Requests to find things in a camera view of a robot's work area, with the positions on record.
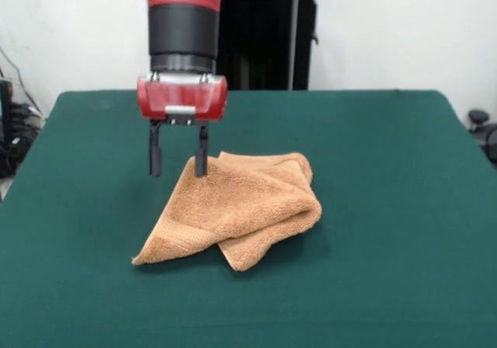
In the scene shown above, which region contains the thin grey cable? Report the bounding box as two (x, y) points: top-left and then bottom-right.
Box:
(0, 47), (42, 116)

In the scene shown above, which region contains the tan terry towel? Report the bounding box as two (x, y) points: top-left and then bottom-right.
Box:
(130, 150), (323, 273)

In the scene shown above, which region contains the dark green table cloth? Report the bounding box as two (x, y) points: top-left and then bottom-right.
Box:
(0, 89), (497, 348)

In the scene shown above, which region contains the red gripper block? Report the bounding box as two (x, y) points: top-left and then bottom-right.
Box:
(136, 74), (229, 179)

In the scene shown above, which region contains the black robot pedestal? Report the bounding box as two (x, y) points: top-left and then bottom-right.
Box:
(217, 0), (337, 92)

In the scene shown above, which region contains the grey office chair base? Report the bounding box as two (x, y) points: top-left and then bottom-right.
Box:
(467, 109), (497, 158)

